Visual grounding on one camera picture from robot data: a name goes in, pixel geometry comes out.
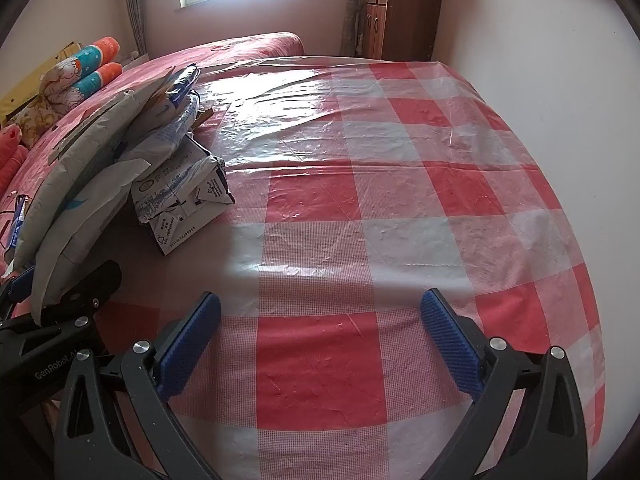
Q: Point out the red white checked tablecloth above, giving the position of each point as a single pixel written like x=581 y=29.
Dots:
x=400 y=210

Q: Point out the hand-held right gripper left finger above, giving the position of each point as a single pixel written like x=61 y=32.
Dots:
x=190 y=345

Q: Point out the yellow star print headboard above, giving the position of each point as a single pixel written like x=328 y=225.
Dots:
x=30 y=80

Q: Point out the brown wooden cabinet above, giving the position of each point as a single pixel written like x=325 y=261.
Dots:
x=405 y=15

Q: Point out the yellow floral pillow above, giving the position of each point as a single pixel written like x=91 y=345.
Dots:
x=32 y=120

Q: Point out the brown patterned curtain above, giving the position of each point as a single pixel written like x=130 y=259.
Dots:
x=350 y=15

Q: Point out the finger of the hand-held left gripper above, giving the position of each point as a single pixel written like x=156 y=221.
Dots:
x=85 y=287
x=21 y=284

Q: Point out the grey white plastic pouch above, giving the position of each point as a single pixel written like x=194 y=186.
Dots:
x=85 y=140

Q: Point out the red plush pillow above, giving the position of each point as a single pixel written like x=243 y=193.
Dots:
x=10 y=155

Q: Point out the colourful rolled quilt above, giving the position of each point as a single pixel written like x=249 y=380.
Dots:
x=85 y=72

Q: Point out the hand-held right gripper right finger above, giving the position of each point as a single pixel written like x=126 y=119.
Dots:
x=450 y=345

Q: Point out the feather print wet wipes pack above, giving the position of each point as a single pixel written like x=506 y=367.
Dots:
x=85 y=220

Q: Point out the yellow snack wrapper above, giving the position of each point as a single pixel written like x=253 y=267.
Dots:
x=204 y=116

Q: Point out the white blue milk carton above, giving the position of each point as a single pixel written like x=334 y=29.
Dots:
x=180 y=195

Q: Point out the white blue crumpled snack packet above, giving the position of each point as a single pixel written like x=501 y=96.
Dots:
x=181 y=82

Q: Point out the grey window curtain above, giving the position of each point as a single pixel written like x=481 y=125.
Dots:
x=134 y=5

